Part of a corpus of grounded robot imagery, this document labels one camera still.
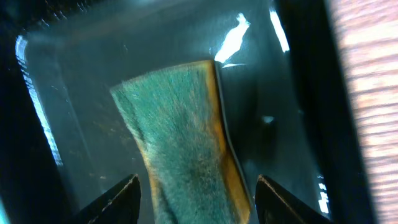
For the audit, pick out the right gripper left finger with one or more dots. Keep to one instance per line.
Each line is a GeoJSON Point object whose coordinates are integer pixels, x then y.
{"type": "Point", "coordinates": [120, 204]}

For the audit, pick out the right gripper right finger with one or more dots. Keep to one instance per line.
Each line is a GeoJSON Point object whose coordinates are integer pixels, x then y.
{"type": "Point", "coordinates": [276, 205]}

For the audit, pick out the green and yellow sponge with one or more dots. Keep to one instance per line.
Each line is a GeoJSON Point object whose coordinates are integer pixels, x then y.
{"type": "Point", "coordinates": [176, 119]}

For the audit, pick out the black rectangular water tray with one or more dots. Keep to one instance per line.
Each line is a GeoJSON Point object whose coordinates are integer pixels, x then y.
{"type": "Point", "coordinates": [284, 102]}

